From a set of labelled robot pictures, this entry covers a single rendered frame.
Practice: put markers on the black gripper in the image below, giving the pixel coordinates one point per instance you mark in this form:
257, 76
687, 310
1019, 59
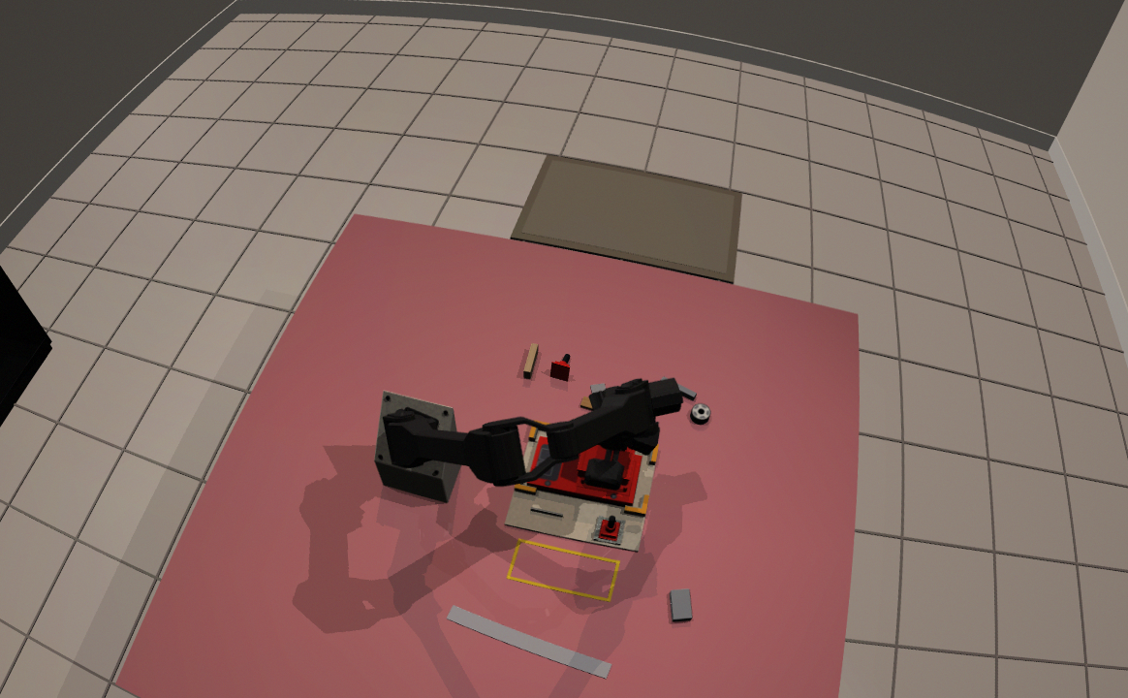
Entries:
606, 474

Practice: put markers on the tan rectangular bar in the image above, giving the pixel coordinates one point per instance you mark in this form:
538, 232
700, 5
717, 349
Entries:
530, 362

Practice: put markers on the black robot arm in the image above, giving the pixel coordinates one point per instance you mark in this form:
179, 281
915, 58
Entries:
494, 454

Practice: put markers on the black toy tyre with grey wheel hub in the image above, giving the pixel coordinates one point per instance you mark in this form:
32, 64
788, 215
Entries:
700, 414

